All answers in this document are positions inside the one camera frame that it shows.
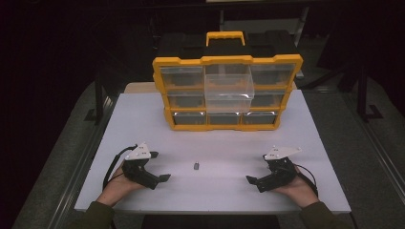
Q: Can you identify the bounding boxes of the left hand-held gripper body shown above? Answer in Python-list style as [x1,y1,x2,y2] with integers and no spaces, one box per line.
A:
[121,141,160,191]

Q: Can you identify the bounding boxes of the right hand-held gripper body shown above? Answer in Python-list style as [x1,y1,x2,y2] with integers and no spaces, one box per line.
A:
[255,145,303,194]

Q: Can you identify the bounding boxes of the clear plastic drawer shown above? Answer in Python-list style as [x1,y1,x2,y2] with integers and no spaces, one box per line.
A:
[203,73,255,114]

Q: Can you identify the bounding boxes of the yellow black drawer organizer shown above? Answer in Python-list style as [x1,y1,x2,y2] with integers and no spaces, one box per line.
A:
[151,30,305,133]

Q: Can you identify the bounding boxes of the person's right hand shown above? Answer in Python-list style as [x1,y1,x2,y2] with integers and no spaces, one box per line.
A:
[271,165,321,210]

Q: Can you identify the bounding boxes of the person's left hand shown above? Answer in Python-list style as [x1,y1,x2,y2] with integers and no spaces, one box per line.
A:
[96,160,148,208]

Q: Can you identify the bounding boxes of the set of clear organizer drawers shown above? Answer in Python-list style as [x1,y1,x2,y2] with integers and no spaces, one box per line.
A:
[159,64,296,126]

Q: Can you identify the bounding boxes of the black metal stand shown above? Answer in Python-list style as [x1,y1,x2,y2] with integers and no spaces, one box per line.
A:
[336,59,385,124]
[83,72,117,126]

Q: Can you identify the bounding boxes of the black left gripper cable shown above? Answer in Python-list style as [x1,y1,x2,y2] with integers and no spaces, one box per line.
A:
[101,144,139,191]

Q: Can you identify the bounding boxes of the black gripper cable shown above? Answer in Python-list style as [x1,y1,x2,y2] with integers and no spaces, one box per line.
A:
[101,144,139,191]
[293,163,320,198]

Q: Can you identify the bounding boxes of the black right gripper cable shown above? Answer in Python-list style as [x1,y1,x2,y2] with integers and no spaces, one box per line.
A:
[293,163,320,198]

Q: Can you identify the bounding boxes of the aluminium rail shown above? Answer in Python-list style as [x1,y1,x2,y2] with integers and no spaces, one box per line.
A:
[47,94,118,229]
[345,94,405,204]

